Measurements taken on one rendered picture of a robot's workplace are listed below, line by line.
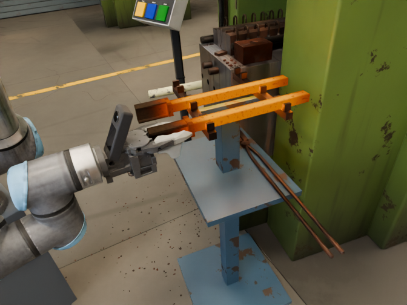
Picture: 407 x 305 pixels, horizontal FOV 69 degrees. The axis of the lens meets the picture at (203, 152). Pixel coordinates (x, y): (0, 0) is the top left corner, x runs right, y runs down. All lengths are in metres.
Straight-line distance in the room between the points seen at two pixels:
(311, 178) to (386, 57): 0.47
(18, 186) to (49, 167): 0.06
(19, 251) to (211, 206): 0.47
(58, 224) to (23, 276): 0.70
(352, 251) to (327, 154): 0.68
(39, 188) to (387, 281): 1.48
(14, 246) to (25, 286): 0.72
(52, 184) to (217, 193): 0.46
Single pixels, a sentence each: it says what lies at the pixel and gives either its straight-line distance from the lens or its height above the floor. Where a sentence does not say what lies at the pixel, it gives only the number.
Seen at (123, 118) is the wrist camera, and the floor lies 1.03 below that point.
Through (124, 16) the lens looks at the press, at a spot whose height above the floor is 0.20.
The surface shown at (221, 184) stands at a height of 0.69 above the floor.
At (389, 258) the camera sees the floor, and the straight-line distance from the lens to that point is 1.77.
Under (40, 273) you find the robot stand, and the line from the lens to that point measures 1.42.
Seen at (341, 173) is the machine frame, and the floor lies 0.52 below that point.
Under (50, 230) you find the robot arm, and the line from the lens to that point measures 0.72.
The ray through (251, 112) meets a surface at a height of 0.95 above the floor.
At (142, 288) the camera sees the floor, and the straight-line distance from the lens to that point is 1.56.
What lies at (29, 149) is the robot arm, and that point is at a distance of 1.14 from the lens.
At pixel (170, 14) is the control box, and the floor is 1.01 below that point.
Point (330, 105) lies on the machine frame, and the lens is 1.06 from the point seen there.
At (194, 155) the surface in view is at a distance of 1.06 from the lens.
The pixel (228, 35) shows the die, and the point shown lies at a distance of 1.26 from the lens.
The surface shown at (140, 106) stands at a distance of 0.79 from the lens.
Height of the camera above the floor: 1.31
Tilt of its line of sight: 36 degrees down
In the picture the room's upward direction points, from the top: 5 degrees counter-clockwise
